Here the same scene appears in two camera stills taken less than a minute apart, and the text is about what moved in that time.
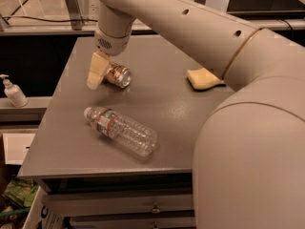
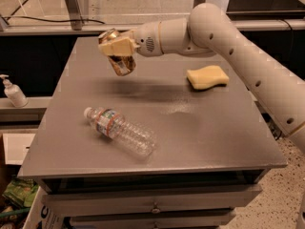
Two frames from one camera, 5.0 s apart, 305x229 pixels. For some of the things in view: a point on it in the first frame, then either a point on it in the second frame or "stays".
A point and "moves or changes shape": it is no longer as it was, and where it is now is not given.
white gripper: (111, 44) -> (148, 41)
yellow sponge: (201, 78) stays
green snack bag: (21, 191) stays
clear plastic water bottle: (122, 130) stays
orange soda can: (118, 75) moves or changes shape
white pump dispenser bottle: (13, 93) stays
